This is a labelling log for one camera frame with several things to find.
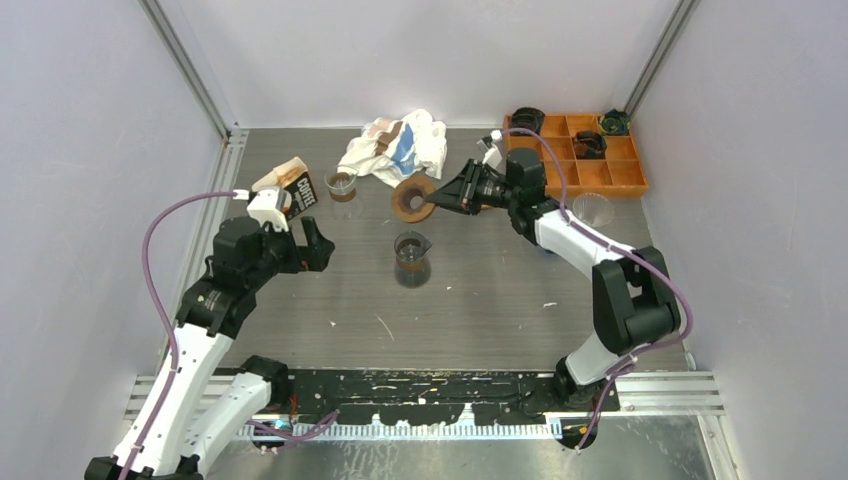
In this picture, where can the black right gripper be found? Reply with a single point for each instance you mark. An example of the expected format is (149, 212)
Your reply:
(459, 195)

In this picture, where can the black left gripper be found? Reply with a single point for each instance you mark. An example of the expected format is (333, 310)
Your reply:
(312, 257)

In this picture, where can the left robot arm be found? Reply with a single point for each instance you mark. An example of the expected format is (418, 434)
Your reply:
(169, 439)

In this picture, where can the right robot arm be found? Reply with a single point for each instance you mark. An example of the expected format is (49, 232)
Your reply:
(634, 307)

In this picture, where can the orange coffee filter box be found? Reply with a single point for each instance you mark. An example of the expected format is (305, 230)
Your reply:
(296, 184)

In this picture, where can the crumpled white plastic bag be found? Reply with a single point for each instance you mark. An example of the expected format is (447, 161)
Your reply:
(393, 150)

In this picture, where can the small glass carafe wood collar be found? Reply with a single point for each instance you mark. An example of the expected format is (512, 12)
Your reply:
(341, 183)

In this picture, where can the glass carafe dark wood collar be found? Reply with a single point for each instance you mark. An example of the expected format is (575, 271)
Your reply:
(412, 268)

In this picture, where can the rolled dark tie back left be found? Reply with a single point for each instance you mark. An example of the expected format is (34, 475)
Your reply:
(527, 118)

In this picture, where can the rolled orange floral tie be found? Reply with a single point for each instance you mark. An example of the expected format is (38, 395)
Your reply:
(589, 145)

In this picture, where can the rolled green floral tie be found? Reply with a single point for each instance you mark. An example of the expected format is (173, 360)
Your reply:
(614, 123)

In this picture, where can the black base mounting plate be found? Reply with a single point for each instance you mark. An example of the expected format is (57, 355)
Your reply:
(434, 397)

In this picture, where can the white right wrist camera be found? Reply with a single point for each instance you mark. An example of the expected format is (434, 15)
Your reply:
(489, 146)

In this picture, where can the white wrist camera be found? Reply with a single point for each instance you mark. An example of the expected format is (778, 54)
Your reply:
(489, 146)
(266, 206)

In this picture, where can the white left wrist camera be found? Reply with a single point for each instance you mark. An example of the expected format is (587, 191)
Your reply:
(266, 206)

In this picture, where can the aluminium frame rail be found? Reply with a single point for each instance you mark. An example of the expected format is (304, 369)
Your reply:
(640, 395)

